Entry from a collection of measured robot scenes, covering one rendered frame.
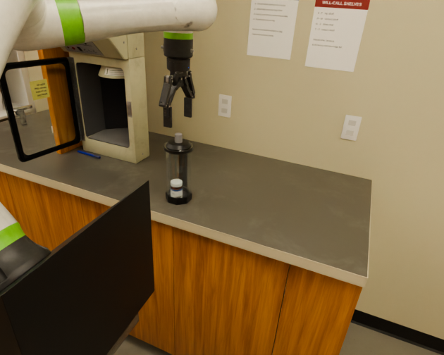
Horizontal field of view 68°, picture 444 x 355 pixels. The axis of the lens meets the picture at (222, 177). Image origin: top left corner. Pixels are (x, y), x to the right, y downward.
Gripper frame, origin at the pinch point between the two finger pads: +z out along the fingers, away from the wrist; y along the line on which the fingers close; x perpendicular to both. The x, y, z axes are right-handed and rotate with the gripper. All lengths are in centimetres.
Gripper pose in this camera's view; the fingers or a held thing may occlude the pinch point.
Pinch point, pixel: (178, 118)
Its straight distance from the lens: 118.2
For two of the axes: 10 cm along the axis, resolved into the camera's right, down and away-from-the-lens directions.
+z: -0.6, 8.8, 4.6
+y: -4.1, 4.0, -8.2
